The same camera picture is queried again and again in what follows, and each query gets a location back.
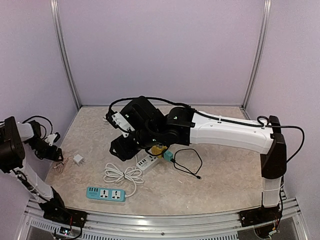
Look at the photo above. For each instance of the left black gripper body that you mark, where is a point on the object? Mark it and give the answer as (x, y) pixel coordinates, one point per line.
(43, 151)

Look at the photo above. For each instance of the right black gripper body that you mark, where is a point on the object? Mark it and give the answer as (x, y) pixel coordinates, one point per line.
(128, 151)

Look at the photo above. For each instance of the pink charger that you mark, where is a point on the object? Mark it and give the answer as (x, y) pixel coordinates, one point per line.
(59, 167)

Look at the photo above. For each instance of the white power strip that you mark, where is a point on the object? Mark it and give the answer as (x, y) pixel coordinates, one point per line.
(147, 163)

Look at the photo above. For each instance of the teal power strip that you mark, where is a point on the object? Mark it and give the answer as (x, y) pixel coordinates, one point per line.
(113, 175)

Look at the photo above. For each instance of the yellow cube socket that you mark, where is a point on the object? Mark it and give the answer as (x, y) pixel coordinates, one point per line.
(158, 150)

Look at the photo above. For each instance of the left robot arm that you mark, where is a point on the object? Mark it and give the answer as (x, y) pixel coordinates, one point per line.
(13, 136)

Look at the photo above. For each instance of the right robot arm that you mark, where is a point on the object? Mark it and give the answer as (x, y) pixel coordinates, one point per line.
(143, 126)

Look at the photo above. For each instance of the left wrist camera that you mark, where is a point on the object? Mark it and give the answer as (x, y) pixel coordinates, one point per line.
(52, 138)

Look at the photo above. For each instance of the white wall charger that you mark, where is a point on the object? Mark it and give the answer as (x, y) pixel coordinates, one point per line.
(78, 160)

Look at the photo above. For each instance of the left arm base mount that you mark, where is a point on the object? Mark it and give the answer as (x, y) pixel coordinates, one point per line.
(70, 217)

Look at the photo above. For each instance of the front aluminium rail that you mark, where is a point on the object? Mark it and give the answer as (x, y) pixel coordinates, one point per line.
(211, 226)

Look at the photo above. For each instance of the left aluminium frame post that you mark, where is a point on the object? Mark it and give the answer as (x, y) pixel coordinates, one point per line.
(54, 5)

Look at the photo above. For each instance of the aluminium frame post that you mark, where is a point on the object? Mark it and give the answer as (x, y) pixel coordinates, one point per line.
(258, 53)
(54, 5)

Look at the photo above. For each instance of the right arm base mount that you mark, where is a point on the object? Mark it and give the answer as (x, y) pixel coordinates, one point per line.
(259, 215)

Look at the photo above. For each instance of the right aluminium frame post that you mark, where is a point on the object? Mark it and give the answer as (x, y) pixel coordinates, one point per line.
(258, 53)

